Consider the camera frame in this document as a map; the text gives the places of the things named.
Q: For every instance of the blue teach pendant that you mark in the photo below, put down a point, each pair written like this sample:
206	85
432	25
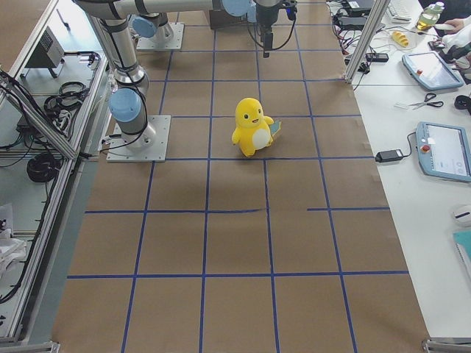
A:
431	71
443	151

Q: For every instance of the far blue teach pendant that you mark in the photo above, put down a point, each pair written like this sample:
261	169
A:
431	71

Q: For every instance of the grey metal control box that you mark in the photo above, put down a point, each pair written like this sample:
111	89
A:
48	54

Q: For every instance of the yellow banana toy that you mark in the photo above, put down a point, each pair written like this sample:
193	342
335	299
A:
400	38

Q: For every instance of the yellow liquid bottle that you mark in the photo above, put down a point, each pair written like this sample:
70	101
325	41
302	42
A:
429	16

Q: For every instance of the yellow plush dinosaur toy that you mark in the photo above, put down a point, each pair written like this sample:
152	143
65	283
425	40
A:
253	130

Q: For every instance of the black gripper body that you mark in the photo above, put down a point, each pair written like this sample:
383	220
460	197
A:
266	15

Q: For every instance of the aluminium frame post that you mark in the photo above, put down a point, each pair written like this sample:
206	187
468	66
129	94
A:
376	15

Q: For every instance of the near blue teach pendant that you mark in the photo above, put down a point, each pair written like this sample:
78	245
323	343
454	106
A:
443	151

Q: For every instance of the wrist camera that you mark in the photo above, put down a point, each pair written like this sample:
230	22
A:
290	7

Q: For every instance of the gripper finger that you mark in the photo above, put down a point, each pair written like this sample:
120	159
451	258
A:
267	40

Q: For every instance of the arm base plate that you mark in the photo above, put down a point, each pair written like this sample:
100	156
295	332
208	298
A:
150	146
145	44

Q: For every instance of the black handled scissors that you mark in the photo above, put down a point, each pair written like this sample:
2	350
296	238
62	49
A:
429	100

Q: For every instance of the crumpled white cloth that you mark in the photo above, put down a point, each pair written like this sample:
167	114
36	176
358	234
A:
12	249

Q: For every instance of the teal notebook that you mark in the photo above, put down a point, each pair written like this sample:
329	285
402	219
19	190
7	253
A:
462	241

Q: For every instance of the black power adapter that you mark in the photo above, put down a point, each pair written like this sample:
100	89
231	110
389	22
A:
389	156

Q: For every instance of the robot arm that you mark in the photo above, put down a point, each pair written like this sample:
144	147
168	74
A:
154	26
109	20

